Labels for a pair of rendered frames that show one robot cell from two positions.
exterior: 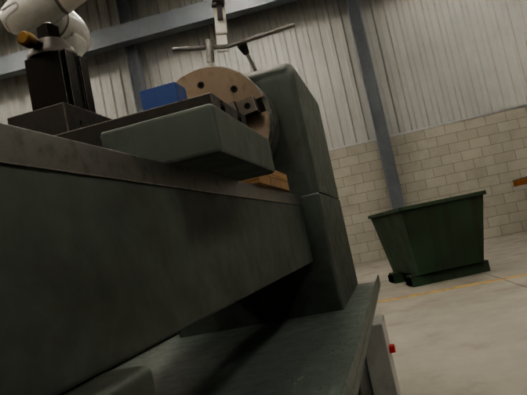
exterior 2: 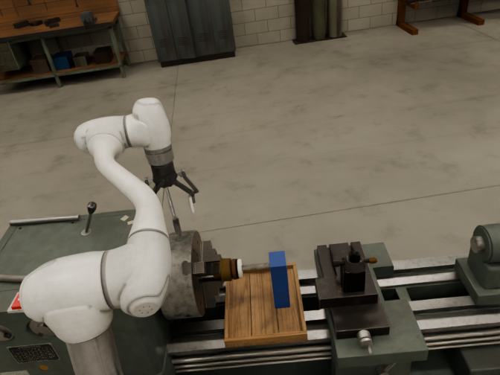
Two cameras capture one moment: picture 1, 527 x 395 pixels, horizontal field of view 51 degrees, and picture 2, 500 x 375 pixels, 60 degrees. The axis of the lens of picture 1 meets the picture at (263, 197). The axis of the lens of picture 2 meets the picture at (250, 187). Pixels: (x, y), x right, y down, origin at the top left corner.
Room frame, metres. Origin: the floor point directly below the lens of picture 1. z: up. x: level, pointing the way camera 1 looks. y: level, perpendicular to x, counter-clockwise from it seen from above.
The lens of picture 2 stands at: (1.37, 1.28, 2.21)
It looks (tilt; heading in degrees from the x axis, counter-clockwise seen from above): 34 degrees down; 261
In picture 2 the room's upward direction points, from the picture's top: 8 degrees counter-clockwise
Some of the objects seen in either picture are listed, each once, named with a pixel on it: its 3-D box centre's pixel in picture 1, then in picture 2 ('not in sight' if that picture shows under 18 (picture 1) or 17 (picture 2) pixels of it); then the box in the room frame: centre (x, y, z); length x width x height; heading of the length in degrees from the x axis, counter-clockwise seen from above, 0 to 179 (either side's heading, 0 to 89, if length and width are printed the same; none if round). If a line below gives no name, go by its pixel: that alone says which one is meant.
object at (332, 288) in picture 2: (75, 135); (345, 290); (0.91, 0.29, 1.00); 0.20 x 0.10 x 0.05; 167
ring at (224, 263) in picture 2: not in sight; (225, 269); (1.31, 0.12, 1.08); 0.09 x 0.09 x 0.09; 77
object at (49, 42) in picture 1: (52, 52); (354, 262); (0.89, 0.29, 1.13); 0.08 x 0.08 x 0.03
